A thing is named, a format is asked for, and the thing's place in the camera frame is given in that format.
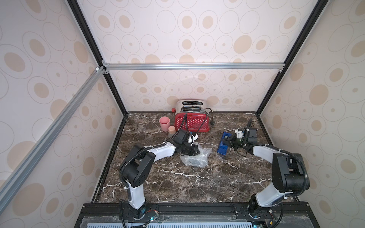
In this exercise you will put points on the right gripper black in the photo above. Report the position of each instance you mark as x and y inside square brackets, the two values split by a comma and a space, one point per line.
[236, 141]

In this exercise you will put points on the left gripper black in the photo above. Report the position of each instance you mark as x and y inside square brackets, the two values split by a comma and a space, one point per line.
[194, 147]

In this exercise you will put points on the clear bubble wrap sheet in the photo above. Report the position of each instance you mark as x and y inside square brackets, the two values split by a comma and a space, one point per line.
[200, 160]

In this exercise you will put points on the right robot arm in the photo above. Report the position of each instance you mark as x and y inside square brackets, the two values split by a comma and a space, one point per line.
[289, 175]

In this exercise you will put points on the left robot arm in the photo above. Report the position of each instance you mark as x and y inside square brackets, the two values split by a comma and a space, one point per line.
[137, 165]

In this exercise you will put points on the pink plastic cup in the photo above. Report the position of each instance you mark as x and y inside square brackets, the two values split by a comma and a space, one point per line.
[164, 123]

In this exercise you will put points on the red polka dot toaster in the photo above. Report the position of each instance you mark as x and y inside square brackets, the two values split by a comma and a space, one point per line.
[192, 115]

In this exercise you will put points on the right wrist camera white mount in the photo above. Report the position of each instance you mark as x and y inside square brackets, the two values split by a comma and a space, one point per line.
[240, 133]

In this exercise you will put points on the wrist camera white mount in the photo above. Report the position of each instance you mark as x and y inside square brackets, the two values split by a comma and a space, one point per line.
[240, 133]
[191, 138]

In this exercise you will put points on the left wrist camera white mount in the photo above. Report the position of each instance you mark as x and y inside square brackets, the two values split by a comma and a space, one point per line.
[191, 138]

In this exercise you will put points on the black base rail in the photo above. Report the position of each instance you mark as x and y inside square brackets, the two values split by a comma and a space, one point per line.
[189, 215]

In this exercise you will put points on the horizontal aluminium frame bar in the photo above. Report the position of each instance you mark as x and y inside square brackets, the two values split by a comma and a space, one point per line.
[198, 66]

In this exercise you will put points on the diagonal aluminium frame bar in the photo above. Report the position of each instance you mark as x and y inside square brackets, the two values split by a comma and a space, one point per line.
[24, 169]

